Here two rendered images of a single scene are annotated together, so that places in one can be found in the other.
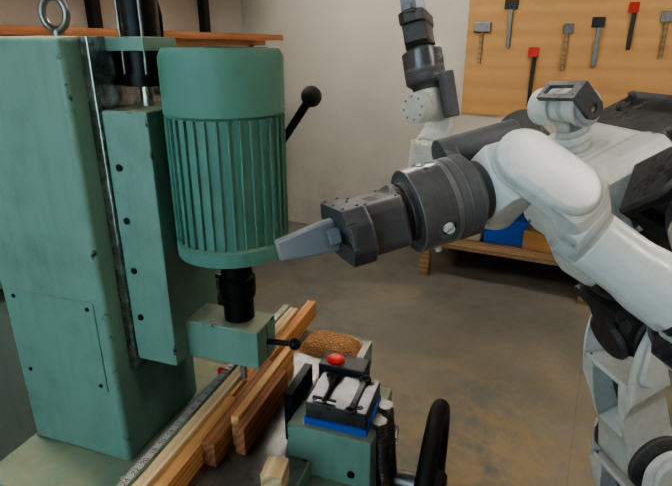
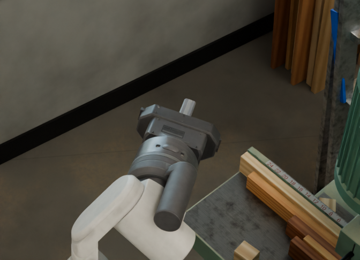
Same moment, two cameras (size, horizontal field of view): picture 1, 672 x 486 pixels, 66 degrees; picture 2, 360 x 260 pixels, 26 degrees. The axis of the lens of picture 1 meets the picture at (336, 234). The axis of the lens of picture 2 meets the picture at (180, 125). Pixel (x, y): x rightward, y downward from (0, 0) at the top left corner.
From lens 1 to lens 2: 1.28 m
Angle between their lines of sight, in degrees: 93
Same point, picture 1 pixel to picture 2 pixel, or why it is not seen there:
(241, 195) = (347, 131)
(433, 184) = (143, 147)
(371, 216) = (149, 122)
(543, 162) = (105, 198)
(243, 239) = (340, 158)
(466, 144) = (168, 178)
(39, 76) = not seen: outside the picture
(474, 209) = not seen: hidden behind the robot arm
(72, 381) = not seen: outside the picture
